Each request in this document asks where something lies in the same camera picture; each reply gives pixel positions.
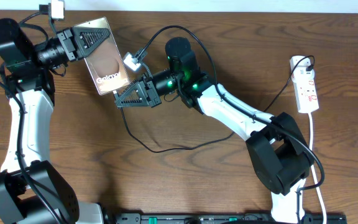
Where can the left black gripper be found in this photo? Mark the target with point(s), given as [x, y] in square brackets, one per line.
[77, 48]

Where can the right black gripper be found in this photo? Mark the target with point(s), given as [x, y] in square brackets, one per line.
[153, 97]

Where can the Galaxy S25 Ultra smartphone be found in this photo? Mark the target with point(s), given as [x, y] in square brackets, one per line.
[105, 63]

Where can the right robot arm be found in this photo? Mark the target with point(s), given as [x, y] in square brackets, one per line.
[277, 149]

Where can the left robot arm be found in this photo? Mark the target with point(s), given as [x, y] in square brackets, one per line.
[31, 189]

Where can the white power strip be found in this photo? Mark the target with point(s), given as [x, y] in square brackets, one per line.
[302, 76]

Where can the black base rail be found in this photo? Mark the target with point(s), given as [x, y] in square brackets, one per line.
[210, 218]

